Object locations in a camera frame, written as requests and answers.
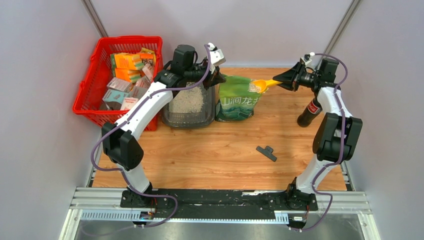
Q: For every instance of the red plastic shopping basket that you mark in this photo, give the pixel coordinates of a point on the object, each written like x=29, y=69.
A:
x=88, y=101

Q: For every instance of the teal grey box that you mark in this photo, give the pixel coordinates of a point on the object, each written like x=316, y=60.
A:
x=114, y=98

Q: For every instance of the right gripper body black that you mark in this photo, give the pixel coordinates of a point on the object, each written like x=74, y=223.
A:
x=306, y=78

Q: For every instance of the aluminium frame rail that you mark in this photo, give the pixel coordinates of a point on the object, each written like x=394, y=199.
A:
x=95, y=214

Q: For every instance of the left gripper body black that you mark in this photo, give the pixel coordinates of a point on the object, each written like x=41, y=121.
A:
x=208, y=80

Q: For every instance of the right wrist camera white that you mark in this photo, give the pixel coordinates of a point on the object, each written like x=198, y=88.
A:
x=307, y=58

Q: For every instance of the orange sponge pack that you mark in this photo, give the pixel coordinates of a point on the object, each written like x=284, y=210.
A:
x=128, y=61
x=127, y=74

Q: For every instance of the pink grey box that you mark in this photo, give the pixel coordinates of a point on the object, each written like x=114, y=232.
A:
x=120, y=85

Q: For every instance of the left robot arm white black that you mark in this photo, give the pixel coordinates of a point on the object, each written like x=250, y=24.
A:
x=119, y=140

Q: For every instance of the orange sponge pack lower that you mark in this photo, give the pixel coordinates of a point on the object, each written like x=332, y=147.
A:
x=127, y=74

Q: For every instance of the white pink sponge box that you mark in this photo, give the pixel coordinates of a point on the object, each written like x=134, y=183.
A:
x=128, y=103

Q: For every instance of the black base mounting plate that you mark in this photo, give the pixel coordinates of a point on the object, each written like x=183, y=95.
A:
x=218, y=203

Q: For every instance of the dark cola bottle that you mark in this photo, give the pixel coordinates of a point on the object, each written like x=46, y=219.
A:
x=311, y=111

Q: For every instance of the green litter bag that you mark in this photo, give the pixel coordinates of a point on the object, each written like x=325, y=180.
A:
x=237, y=99

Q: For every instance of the orange sponge pack upper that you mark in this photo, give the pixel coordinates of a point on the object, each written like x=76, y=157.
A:
x=128, y=61

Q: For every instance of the black bag clip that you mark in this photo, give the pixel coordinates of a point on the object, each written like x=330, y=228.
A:
x=267, y=152

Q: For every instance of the yellow plastic scoop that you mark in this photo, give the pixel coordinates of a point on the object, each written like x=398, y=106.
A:
x=260, y=86

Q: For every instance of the grey litter box tray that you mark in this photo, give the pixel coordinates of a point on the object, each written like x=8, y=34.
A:
x=191, y=109

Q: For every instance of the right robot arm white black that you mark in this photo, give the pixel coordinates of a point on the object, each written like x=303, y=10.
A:
x=338, y=134

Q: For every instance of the yellow patterned packet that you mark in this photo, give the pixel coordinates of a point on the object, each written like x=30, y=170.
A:
x=148, y=56

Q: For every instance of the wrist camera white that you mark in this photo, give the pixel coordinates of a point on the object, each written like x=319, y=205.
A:
x=215, y=57
x=307, y=58

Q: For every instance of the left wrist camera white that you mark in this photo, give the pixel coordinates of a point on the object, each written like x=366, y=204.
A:
x=215, y=57

